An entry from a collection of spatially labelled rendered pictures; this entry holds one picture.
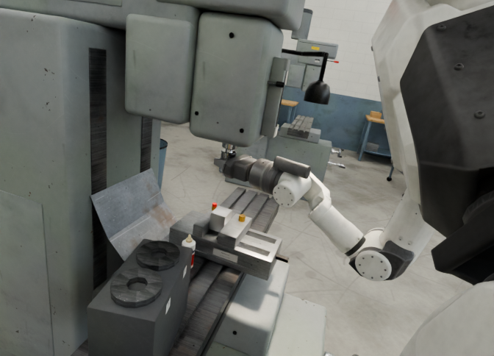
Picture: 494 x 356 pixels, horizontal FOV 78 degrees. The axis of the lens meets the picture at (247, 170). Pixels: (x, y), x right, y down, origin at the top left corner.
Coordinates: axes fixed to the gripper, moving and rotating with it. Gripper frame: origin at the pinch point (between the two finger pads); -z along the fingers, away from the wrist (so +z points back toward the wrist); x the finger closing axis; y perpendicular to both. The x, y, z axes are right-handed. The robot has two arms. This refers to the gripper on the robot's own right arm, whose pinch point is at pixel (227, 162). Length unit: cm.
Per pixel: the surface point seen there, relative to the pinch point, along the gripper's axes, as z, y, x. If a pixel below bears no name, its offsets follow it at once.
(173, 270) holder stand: 14.7, 13.0, 34.1
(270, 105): 10.8, -19.2, -1.2
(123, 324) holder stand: 18, 15, 47
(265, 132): 10.8, -11.8, -1.3
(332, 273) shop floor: 8, 123, -156
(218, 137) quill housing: 2.9, -9.6, 9.4
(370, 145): -69, 86, -580
